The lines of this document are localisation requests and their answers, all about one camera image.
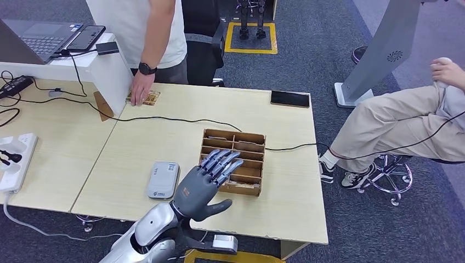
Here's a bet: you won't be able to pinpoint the thin black laptop cable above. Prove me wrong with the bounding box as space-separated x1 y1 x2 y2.
32 50 88 98

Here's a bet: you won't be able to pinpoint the black looped cable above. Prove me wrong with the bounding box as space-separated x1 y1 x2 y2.
0 71 21 128

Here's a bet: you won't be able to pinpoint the brown cardboard piece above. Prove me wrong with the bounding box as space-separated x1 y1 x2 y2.
93 90 115 122

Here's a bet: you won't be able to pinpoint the black wristwatch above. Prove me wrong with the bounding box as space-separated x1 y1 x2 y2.
138 61 158 76

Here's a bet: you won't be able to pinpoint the black plug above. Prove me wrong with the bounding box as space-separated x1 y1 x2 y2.
0 150 22 164

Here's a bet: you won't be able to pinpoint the white handheld controller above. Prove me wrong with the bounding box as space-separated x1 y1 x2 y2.
434 56 453 89

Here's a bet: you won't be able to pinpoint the white power strip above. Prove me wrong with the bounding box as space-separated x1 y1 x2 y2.
0 133 38 194

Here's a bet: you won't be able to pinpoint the black rounded floor object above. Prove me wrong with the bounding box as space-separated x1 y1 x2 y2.
351 45 368 65

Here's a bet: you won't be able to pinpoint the wooden slotted card organiser box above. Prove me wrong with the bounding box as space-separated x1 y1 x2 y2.
199 128 266 197

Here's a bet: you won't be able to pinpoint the person's left hand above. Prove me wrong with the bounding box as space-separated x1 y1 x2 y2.
130 71 156 107

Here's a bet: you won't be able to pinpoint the black office chair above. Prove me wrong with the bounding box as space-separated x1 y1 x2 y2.
182 0 226 88

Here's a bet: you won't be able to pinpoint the black smartphone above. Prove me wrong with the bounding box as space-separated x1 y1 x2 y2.
270 90 310 108

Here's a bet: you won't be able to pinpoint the seated person's hand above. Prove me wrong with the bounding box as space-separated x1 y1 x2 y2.
430 58 465 92

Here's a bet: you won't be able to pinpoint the grey white card reader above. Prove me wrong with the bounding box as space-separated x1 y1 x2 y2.
146 161 180 200

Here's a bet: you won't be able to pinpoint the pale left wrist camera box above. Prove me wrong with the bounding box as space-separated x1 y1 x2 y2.
212 234 239 254

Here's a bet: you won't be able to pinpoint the grey laptop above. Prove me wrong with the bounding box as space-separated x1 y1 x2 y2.
0 20 83 66

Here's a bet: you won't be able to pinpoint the stack of picture cards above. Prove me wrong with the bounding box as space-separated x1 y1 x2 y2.
126 90 161 107

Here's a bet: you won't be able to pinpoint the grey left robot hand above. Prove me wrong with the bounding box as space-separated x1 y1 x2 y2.
171 148 245 223

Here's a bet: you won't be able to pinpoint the chrome wheeled stool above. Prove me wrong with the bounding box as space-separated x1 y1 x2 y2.
358 154 414 207

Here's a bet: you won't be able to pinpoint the white power cable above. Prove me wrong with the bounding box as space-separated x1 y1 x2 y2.
2 192 124 242

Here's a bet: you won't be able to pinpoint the long black desk cable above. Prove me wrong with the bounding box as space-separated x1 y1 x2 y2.
0 95 465 161

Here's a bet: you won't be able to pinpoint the black power adapter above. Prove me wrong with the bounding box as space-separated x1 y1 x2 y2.
0 75 34 99

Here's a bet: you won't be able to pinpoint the black tablet device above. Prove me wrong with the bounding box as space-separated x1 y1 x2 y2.
66 24 107 52

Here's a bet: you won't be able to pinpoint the small black humanoid robot legs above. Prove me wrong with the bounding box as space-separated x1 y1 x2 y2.
236 0 267 41

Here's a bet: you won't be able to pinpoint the small black box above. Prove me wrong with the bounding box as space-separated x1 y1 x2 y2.
95 41 120 56

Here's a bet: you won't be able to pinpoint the yellow floor tape square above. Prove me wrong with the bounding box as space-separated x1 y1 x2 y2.
224 22 279 56

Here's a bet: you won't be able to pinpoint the seated person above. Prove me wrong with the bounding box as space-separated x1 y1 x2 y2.
319 57 465 190

